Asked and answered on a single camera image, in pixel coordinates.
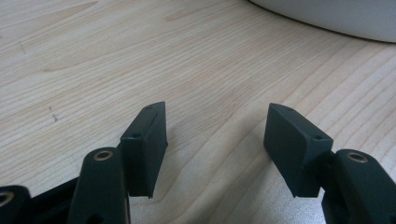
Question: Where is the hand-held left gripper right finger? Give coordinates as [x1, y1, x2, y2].
[262, 103, 334, 199]

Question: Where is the white lidded trash can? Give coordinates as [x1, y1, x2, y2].
[247, 0, 396, 44]

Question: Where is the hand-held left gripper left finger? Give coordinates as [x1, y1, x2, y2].
[120, 101, 169, 199]

